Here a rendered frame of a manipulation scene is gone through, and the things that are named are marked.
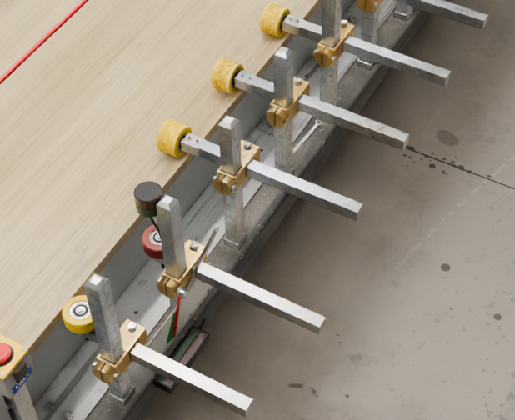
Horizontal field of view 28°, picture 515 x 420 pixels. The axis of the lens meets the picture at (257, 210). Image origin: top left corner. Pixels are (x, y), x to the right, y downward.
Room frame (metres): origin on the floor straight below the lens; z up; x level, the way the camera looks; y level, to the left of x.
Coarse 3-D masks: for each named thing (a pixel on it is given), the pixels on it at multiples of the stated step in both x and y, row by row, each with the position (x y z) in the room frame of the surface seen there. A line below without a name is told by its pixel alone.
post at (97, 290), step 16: (96, 288) 1.18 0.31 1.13; (96, 304) 1.19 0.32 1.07; (112, 304) 1.21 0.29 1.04; (96, 320) 1.19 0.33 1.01; (112, 320) 1.20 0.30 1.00; (96, 336) 1.20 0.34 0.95; (112, 336) 1.19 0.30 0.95; (112, 352) 1.18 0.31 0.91; (112, 384) 1.19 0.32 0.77; (128, 384) 1.20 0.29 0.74
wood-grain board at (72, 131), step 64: (0, 0) 2.36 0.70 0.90; (64, 0) 2.35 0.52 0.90; (128, 0) 2.34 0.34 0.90; (192, 0) 2.33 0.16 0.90; (256, 0) 2.33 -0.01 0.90; (320, 0) 2.33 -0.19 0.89; (0, 64) 2.09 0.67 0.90; (64, 64) 2.08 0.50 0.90; (128, 64) 2.08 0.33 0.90; (192, 64) 2.07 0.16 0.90; (256, 64) 2.06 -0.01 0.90; (0, 128) 1.85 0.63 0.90; (64, 128) 1.84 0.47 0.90; (128, 128) 1.84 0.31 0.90; (192, 128) 1.83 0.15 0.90; (0, 192) 1.64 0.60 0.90; (64, 192) 1.63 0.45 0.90; (128, 192) 1.63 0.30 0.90; (0, 256) 1.45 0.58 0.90; (64, 256) 1.44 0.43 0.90; (0, 320) 1.27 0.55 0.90
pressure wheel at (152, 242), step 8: (144, 232) 1.50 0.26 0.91; (152, 232) 1.50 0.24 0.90; (144, 240) 1.48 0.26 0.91; (152, 240) 1.48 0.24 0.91; (160, 240) 1.48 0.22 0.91; (144, 248) 1.47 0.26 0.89; (152, 248) 1.45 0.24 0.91; (160, 248) 1.45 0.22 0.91; (152, 256) 1.45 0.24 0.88; (160, 256) 1.45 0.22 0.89
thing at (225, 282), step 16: (208, 272) 1.41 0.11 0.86; (224, 272) 1.41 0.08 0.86; (224, 288) 1.38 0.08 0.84; (240, 288) 1.37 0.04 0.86; (256, 288) 1.37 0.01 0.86; (256, 304) 1.34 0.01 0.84; (272, 304) 1.32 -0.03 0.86; (288, 304) 1.32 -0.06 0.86; (288, 320) 1.30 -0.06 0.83; (304, 320) 1.28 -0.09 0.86; (320, 320) 1.28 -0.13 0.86
